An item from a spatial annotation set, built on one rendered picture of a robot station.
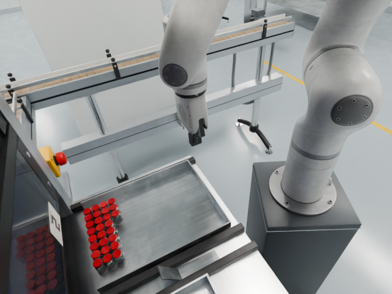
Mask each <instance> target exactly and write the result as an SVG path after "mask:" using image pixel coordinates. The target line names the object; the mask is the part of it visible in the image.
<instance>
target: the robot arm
mask: <svg viewBox="0 0 392 294"><path fill-rule="evenodd" d="M228 2H229V0H174V2H173V5H172V7H171V11H170V13H169V14H167V15H166V16H165V17H164V18H163V20H162V22H163V30H164V37H163V42H162V46H161V50H160V55H159V62H158V70H159V75H160V78H161V80H162V81H163V83H164V84H165V85H167V86H168V87H170V88H172V89H173V91H174V92H175V94H176V109H177V116H178V119H179V120H180V121H181V123H182V124H183V125H184V126H185V128H186V129H187V131H188V132H189V133H188V138H189V143H190V145H191V146H195V145H198V144H201V143H202V137H204V136H205V131H204V128H205V129H206V130H207V129H208V110H207V102H206V98H205V92H206V88H207V87H208V73H207V52H208V50H209V47H210V45H211V43H212V40H213V38H214V36H215V33H216V31H217V29H218V26H219V24H220V22H221V19H222V16H223V14H224V12H225V9H226V7H227V4H228ZM391 2H392V0H327V1H326V3H325V6H324V9H323V11H322V13H321V16H320V18H319V20H318V22H317V25H316V27H315V29H314V32H313V34H312V36H311V38H310V41H309V43H308V46H307V48H306V52H305V54H304V58H303V63H302V76H303V81H304V85H305V87H306V91H307V96H308V105H307V111H306V114H305V115H303V116H301V117H300V118H299V119H298V120H297V121H296V123H295V126H294V128H293V132H292V137H291V140H290V145H289V150H288V155H287V158H286V163H285V166H282V167H280V168H278V169H276V170H275V171H274V172H273V173H272V175H271V177H270V179H269V191H270V193H271V195H272V197H273V199H274V200H275V201H276V202H277V204H279V205H280V206H281V207H283V208H284V209H286V210H287V211H289V212H291V213H294V214H297V215H302V216H317V215H321V214H324V213H326V212H328V211H329V210H330V209H331V208H332V207H333V205H334V203H335V200H336V196H337V193H336V189H335V187H334V185H333V183H332V179H331V174H332V172H333V170H334V167H335V165H336V162H337V160H338V158H339V155H340V153H341V151H342V148H343V146H344V143H345V141H346V139H347V137H348V136H349V135H351V134H352V133H354V132H356V131H358V130H361V129H362V128H365V127H367V126H368V125H369V124H371V123H372V122H373V120H374V119H375V118H376V116H377V115H378V113H379V110H380V107H381V105H382V100H383V88H382V84H381V81H380V79H379V77H378V75H377V74H376V72H375V71H374V69H373V68H372V67H371V65H370V64H369V63H368V61H367V60H366V58H365V57H364V56H363V52H364V47H365V43H366V40H367V38H368V36H369V33H370V32H371V30H372V28H373V26H374V25H375V23H376V22H377V21H378V19H379V18H380V17H381V15H382V14H383V13H384V12H385V10H386V9H387V8H388V7H389V5H390V4H391Z"/></svg>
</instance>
